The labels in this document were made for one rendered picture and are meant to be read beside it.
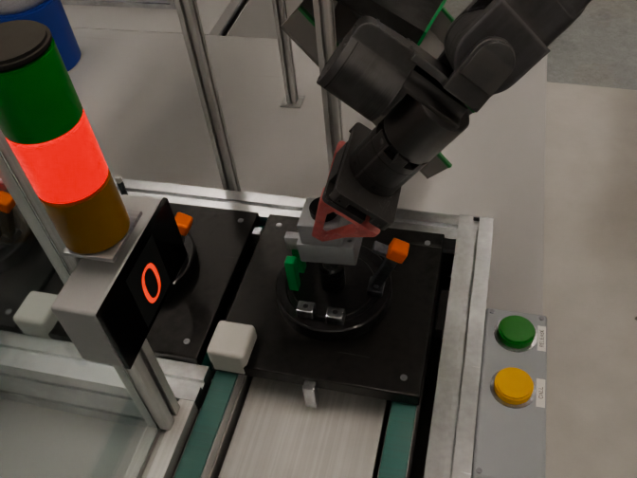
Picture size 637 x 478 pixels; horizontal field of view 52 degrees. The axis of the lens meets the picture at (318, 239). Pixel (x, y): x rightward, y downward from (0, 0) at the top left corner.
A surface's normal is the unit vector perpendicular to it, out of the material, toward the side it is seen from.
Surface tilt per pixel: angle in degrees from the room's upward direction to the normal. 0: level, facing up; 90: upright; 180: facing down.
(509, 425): 0
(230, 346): 0
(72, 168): 90
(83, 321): 90
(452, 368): 0
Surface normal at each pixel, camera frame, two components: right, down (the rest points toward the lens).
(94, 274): -0.08, -0.68
